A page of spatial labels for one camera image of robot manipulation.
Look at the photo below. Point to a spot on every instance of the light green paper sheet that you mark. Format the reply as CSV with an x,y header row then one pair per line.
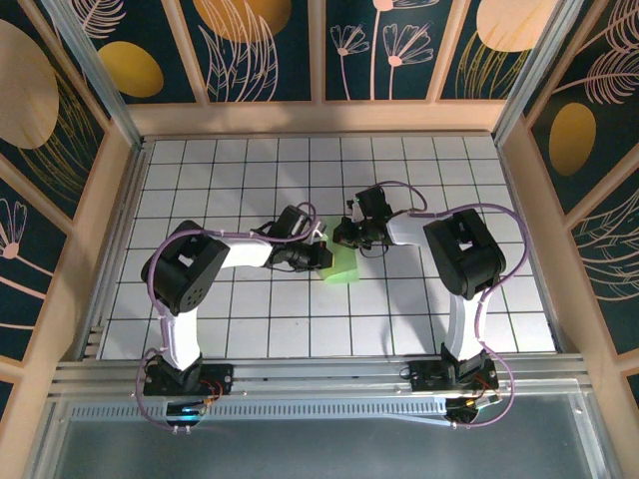
x,y
342,272

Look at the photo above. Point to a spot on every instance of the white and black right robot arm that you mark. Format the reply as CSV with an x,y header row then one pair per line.
x,y
464,259

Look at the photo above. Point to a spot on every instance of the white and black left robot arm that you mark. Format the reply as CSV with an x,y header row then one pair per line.
x,y
185,329

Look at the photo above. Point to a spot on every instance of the white black-grid table mat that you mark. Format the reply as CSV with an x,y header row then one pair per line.
x,y
299,329

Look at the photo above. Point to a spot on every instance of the grey translucent front panel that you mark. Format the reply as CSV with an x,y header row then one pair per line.
x,y
319,449

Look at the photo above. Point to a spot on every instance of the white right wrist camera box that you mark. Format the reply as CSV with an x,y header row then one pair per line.
x,y
355,212

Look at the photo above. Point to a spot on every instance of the aluminium front rail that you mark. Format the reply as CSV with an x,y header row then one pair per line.
x,y
324,371

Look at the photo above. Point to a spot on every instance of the aluminium rail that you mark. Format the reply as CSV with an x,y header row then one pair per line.
x,y
324,371
116,249
519,199

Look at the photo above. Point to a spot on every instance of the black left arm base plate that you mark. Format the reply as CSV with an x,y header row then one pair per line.
x,y
219,374

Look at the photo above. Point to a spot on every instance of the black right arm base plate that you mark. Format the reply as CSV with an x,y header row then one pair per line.
x,y
424,376

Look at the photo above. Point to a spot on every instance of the aluminium right side rail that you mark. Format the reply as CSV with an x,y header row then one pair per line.
x,y
519,199

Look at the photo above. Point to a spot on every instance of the aluminium left side rail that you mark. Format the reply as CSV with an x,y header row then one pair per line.
x,y
116,249

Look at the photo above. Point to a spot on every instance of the aluminium right corner post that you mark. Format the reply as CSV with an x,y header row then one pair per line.
x,y
536,75

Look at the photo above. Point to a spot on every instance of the aluminium corner post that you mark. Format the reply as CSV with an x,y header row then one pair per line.
x,y
97,75
536,75

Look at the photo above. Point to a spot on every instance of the aluminium left corner post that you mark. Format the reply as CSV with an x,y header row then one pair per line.
x,y
97,75

